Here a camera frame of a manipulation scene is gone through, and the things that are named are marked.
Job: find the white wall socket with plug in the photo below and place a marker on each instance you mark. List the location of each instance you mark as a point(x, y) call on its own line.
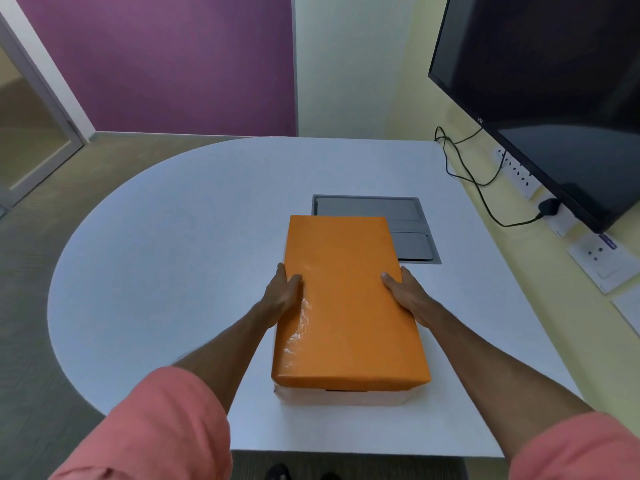
point(561, 222)

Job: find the black flat screen monitor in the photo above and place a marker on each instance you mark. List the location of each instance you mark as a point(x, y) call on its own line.
point(545, 89)

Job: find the orange box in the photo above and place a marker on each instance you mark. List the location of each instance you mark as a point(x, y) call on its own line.
point(345, 304)

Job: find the person's black shoe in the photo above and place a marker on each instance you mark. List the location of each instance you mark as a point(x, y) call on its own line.
point(276, 472)

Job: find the person's right forearm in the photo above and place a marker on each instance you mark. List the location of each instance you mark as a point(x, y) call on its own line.
point(492, 374)

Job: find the glass door with grey frame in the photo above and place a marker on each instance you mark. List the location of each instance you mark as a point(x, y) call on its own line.
point(30, 129)

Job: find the person's right hand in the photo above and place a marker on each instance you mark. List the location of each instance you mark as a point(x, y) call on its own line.
point(407, 298)

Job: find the white wall plate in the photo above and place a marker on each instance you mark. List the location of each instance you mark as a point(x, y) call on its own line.
point(629, 308)

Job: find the black power plug adapter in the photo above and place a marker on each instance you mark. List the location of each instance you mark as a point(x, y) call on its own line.
point(549, 207)

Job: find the person's left thumb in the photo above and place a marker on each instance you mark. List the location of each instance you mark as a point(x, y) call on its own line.
point(295, 283)

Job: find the person's left forearm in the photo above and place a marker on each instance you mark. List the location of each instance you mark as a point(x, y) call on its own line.
point(227, 354)

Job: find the person's right thumb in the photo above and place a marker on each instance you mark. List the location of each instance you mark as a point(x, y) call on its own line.
point(391, 283)

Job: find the white square wall socket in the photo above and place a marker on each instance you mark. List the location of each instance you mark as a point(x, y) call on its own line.
point(602, 259)

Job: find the white wall socket strip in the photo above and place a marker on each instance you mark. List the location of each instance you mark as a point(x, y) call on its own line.
point(517, 172)

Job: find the person's left hand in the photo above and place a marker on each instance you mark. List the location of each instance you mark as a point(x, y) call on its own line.
point(280, 295)

